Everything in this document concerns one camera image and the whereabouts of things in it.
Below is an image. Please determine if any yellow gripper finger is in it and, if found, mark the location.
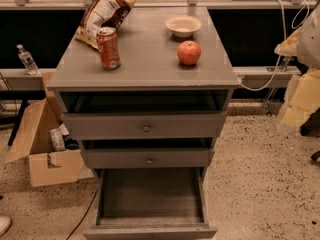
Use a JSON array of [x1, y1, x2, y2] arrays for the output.
[[277, 68, 320, 135], [274, 27, 301, 57]]

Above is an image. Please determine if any red apple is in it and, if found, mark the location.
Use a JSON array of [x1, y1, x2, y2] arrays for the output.
[[177, 41, 201, 66]]

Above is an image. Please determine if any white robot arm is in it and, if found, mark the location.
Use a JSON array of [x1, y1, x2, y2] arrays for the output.
[[274, 7, 320, 135]]

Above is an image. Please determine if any grey top drawer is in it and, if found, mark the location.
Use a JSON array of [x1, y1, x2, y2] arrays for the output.
[[63, 112, 226, 140]]

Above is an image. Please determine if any grey drawer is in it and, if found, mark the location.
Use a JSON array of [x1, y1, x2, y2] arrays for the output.
[[83, 168, 217, 240], [63, 112, 226, 140], [81, 148, 214, 169]]

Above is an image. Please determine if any grey drawer cabinet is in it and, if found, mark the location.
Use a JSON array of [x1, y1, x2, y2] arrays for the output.
[[46, 5, 242, 172]]

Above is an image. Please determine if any grey bottom drawer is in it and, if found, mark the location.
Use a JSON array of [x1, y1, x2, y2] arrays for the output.
[[83, 168, 217, 240]]

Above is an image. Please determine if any grey middle drawer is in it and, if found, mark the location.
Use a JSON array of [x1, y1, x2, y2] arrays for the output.
[[81, 148, 214, 169]]

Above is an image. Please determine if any metal stand pole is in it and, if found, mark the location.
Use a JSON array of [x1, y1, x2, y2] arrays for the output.
[[262, 56, 292, 116]]

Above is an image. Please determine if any white ceramic bowl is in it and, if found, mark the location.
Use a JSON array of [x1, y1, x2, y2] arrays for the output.
[[165, 15, 202, 38]]

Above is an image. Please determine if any orange soda can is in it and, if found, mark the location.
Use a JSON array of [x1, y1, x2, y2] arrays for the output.
[[96, 27, 121, 70]]

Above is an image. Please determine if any brown chip bag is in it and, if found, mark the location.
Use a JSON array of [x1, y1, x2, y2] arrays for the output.
[[75, 0, 137, 49]]

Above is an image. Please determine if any can in cardboard box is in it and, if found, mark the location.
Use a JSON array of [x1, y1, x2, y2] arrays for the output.
[[49, 128, 66, 152]]

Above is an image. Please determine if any clear water bottle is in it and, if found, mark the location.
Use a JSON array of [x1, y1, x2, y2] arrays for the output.
[[17, 44, 38, 75]]

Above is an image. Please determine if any cardboard box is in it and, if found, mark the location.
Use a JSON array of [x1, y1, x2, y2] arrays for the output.
[[5, 72, 94, 187]]

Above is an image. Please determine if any white shoe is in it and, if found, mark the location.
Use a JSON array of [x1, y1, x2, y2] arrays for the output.
[[0, 216, 11, 236]]

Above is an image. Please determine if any white cable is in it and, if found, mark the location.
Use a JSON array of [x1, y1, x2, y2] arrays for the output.
[[237, 0, 320, 92]]

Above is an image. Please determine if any black floor cable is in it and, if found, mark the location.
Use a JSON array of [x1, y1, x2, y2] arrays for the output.
[[65, 187, 100, 240]]

